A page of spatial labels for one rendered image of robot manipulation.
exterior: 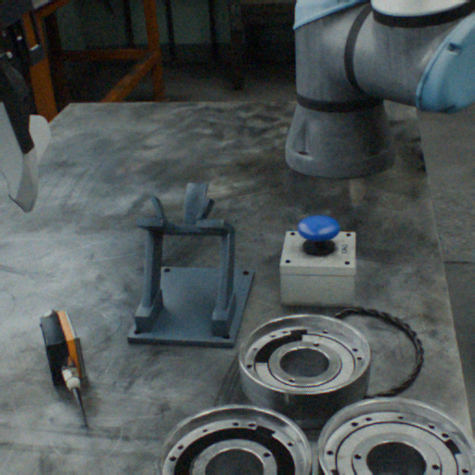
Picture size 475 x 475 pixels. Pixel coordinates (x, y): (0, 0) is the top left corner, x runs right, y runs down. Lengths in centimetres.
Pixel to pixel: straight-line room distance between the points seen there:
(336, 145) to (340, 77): 9
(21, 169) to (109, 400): 21
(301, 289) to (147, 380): 18
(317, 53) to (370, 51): 8
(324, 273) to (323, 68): 34
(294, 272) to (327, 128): 32
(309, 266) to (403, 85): 27
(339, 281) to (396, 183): 30
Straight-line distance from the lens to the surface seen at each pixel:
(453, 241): 255
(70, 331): 67
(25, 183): 58
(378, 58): 91
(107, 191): 102
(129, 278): 81
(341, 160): 100
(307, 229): 72
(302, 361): 65
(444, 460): 55
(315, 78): 99
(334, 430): 56
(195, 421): 56
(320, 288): 73
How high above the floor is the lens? 121
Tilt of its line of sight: 28 degrees down
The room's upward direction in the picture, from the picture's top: 4 degrees counter-clockwise
